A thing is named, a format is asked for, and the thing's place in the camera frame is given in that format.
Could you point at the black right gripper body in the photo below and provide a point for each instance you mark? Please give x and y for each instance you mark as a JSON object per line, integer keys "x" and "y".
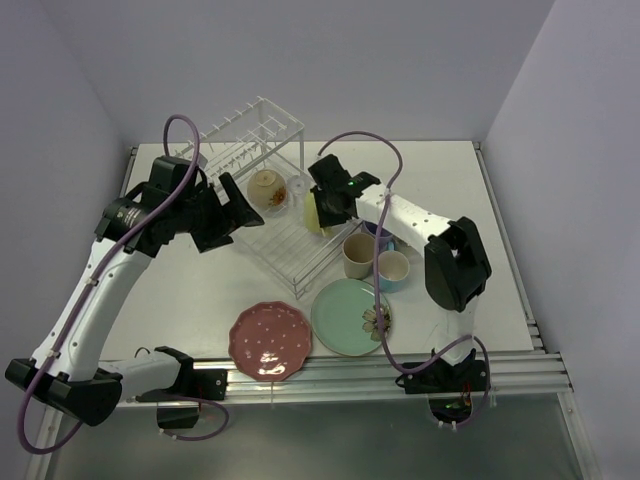
{"x": 328, "y": 216}

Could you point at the clear faceted drinking glass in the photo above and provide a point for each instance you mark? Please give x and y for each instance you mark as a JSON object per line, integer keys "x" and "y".
{"x": 298, "y": 185}

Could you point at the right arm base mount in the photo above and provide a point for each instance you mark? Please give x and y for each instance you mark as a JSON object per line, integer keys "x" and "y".
{"x": 456, "y": 394}

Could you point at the light blue mug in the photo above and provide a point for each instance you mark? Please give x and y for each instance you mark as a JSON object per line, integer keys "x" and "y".
{"x": 393, "y": 271}

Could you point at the beige floral ceramic bowl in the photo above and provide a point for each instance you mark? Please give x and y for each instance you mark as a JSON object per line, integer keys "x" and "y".
{"x": 266, "y": 189}

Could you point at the beige cup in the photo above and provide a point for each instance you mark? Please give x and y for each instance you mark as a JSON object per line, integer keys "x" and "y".
{"x": 358, "y": 255}

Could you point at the pale yellow mug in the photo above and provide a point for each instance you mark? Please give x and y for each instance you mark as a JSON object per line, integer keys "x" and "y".
{"x": 311, "y": 218}

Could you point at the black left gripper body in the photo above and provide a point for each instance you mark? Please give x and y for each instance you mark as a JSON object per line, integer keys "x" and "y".
{"x": 205, "y": 217}

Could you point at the pink polka dot plate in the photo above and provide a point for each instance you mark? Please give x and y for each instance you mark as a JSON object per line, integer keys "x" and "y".
{"x": 270, "y": 341}

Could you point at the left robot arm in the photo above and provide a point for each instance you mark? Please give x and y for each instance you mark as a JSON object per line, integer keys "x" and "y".
{"x": 66, "y": 372}

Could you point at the lavender cup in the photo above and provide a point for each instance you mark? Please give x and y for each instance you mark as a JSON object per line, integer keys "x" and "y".
{"x": 385, "y": 240}

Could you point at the mint green floral plate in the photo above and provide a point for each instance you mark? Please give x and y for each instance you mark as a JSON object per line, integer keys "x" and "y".
{"x": 343, "y": 318}

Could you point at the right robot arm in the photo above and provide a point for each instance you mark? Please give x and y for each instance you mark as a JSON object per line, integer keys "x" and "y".
{"x": 456, "y": 266}

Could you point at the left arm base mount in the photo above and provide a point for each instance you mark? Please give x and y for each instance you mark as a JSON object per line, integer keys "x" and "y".
{"x": 206, "y": 388}

